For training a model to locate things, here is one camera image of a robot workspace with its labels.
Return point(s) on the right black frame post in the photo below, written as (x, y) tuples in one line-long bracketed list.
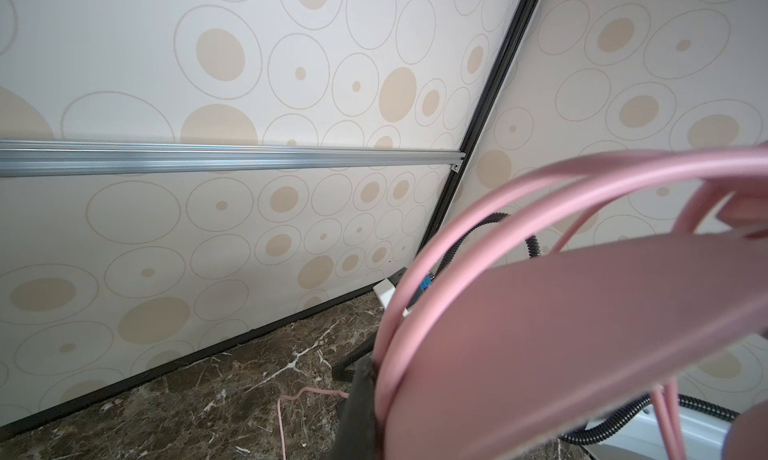
[(500, 68)]

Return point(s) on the pink cat-ear headphones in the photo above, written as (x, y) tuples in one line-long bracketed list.
[(493, 359)]

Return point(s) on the back aluminium rail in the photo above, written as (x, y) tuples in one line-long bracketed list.
[(37, 158)]

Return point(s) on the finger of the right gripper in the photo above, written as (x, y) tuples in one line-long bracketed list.
[(354, 364)]

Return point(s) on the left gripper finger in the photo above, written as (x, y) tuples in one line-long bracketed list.
[(357, 436)]

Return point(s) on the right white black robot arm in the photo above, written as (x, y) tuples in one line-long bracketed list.
[(618, 422)]

